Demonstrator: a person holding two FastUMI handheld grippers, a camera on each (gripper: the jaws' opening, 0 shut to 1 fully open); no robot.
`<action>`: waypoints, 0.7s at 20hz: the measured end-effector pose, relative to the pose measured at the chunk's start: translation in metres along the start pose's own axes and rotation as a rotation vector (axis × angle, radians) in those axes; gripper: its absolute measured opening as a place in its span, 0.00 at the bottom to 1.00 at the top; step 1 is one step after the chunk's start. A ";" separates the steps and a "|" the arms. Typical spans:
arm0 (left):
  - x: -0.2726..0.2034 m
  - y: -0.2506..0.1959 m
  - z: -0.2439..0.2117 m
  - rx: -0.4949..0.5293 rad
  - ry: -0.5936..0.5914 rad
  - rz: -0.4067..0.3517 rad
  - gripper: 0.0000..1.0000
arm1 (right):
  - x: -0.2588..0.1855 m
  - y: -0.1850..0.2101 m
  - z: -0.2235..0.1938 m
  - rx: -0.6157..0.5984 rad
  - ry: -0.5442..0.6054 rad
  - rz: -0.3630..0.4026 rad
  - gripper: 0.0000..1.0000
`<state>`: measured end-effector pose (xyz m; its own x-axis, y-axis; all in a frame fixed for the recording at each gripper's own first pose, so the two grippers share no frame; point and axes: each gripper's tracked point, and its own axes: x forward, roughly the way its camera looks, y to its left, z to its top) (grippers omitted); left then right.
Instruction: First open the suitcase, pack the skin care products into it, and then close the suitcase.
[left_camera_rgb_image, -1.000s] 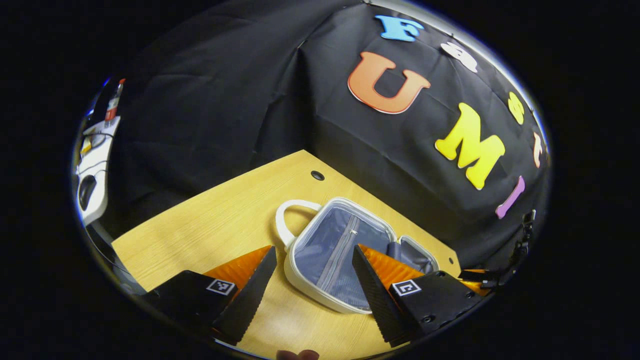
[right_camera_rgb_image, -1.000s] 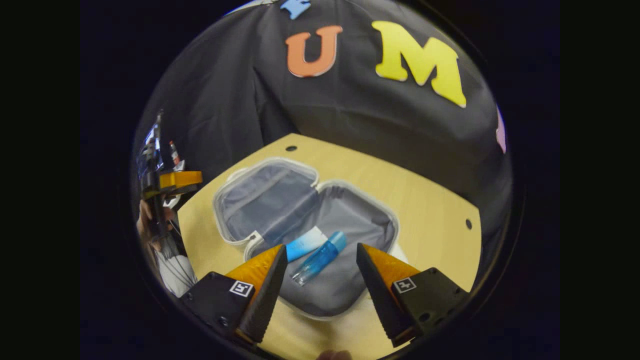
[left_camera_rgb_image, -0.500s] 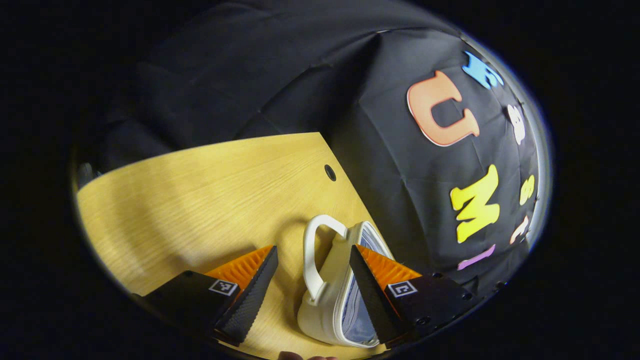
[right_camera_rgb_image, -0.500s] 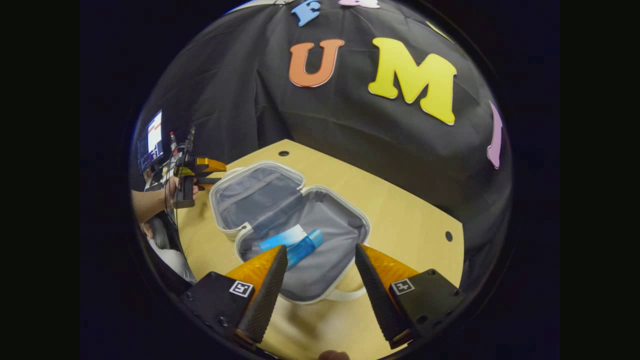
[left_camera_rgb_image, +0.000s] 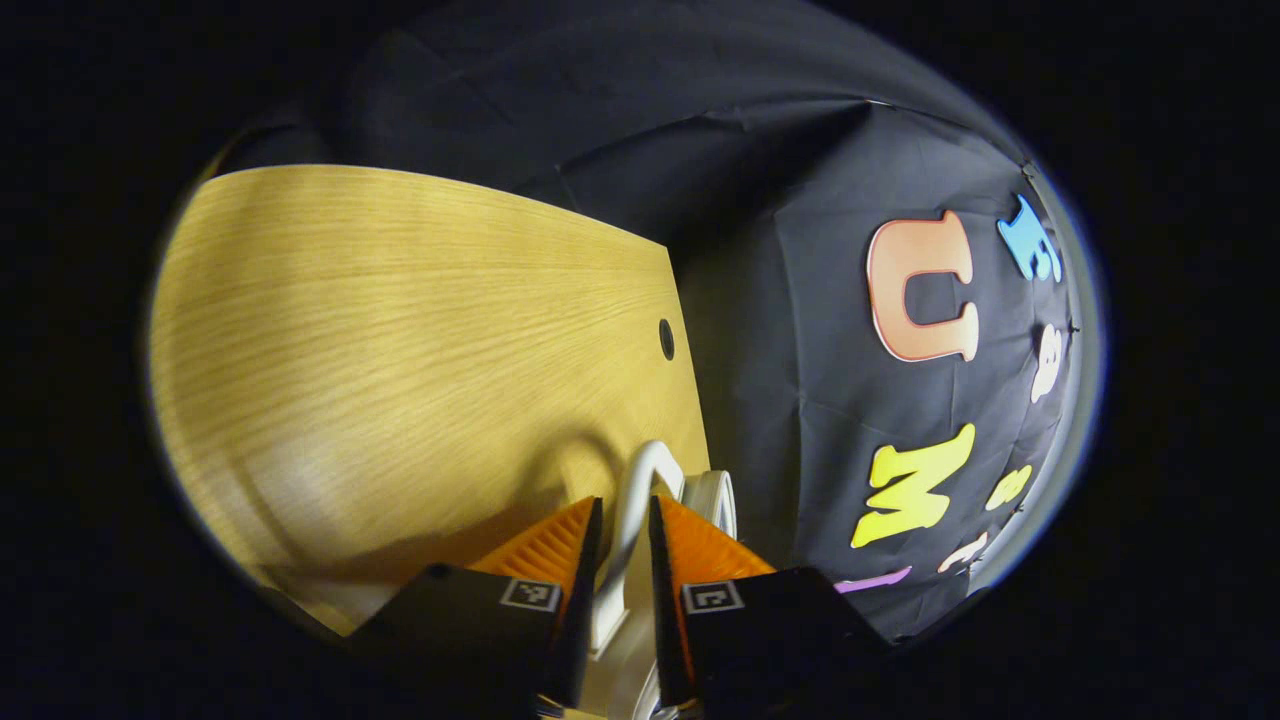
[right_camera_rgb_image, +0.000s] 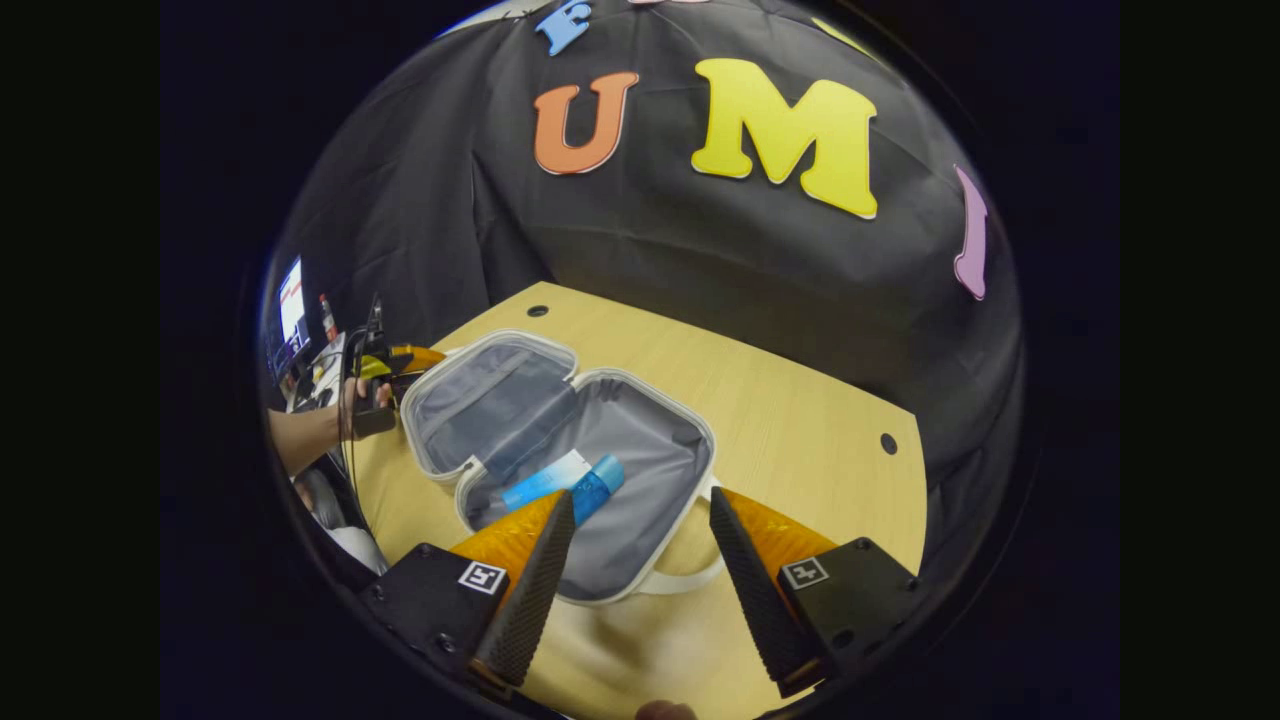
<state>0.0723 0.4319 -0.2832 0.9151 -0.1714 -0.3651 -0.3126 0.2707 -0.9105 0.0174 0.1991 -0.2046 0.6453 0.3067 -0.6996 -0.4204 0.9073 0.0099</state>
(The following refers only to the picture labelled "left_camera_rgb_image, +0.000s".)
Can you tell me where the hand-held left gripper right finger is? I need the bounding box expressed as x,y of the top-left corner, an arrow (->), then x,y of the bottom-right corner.
647,494 -> 892,718

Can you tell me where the white suitcase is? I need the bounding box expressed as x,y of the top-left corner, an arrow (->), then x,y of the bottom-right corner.
585,440 -> 740,720

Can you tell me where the black backdrop cloth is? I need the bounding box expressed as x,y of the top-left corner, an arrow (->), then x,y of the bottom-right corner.
215,0 -> 1103,643

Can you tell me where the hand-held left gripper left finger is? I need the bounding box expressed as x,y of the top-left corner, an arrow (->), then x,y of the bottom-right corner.
344,496 -> 605,718

